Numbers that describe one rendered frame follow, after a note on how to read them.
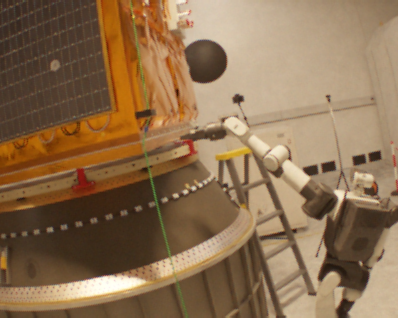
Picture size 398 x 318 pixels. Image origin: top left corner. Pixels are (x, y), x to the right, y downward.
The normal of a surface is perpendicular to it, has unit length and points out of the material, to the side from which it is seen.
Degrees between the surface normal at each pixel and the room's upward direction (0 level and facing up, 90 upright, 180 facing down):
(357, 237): 112
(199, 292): 90
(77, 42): 90
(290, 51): 90
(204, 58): 90
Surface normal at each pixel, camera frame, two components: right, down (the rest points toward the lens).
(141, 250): 0.37, -0.48
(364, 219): 0.11, 0.23
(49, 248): -0.01, -0.39
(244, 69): -0.07, 0.11
